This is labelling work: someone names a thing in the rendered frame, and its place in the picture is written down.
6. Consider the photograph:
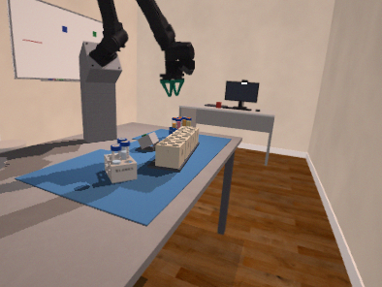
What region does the blue tube rack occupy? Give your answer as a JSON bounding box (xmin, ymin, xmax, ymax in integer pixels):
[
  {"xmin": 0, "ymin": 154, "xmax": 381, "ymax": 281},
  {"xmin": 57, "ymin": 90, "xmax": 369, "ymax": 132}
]
[{"xmin": 169, "ymin": 127, "xmax": 178, "ymax": 135}]

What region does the blue table mat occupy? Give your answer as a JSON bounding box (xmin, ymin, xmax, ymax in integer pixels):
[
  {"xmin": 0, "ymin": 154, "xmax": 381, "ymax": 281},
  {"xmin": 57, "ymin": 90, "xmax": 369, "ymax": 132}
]
[{"xmin": 15, "ymin": 134, "xmax": 231, "ymax": 226}]

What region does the sample tube with blue cap and orange dot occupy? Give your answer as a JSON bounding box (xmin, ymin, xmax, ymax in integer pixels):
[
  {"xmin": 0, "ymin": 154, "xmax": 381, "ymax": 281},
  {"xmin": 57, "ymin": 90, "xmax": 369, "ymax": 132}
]
[{"xmin": 186, "ymin": 117, "xmax": 192, "ymax": 127}]

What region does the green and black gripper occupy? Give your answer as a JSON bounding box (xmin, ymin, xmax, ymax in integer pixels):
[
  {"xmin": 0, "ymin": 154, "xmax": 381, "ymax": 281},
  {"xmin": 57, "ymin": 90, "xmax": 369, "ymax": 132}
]
[{"xmin": 160, "ymin": 60, "xmax": 184, "ymax": 97}]

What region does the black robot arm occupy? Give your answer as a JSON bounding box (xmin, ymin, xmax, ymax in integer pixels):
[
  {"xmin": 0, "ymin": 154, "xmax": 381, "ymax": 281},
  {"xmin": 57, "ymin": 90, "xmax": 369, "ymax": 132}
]
[{"xmin": 89, "ymin": 0, "xmax": 195, "ymax": 75}]

